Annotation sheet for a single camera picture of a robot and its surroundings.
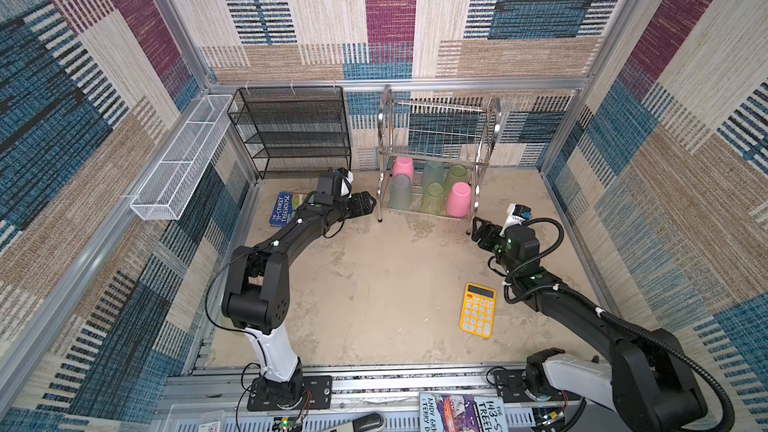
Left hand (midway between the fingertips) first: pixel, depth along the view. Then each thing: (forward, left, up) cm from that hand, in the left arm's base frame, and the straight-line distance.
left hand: (367, 199), depth 93 cm
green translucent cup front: (+3, -21, -5) cm, 22 cm away
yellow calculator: (-29, -31, -14) cm, 45 cm away
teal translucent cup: (+14, -22, -3) cm, 27 cm away
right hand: (-11, -33, 0) cm, 34 cm away
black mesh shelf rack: (+30, +27, +3) cm, 40 cm away
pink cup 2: (+1, -28, -2) cm, 28 cm away
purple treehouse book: (-53, -17, -13) cm, 57 cm away
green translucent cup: (+12, -30, -2) cm, 33 cm away
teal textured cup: (+6, -11, -4) cm, 13 cm away
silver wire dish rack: (+1, -18, +16) cm, 24 cm away
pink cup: (+14, -12, 0) cm, 19 cm away
